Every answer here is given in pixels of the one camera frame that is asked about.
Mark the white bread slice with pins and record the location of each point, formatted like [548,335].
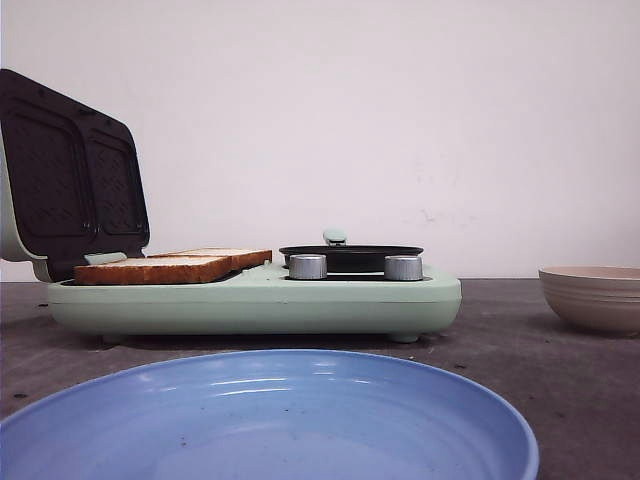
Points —
[240,258]
[155,271]

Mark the mint green sandwich maker lid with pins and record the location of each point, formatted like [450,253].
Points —
[70,182]

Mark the beige ribbed bowl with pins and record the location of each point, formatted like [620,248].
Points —
[596,298]

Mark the mint green breakfast maker base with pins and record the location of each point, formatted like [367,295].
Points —
[262,300]

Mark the left silver control knob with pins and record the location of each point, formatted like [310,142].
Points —
[307,267]

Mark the silver control knob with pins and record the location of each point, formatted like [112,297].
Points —
[307,267]
[403,268]

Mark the right silver control knob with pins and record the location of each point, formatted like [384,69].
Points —
[403,268]

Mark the blue round plate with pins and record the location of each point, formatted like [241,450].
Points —
[272,414]

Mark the black frying pan green handle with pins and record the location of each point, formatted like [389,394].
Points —
[342,257]

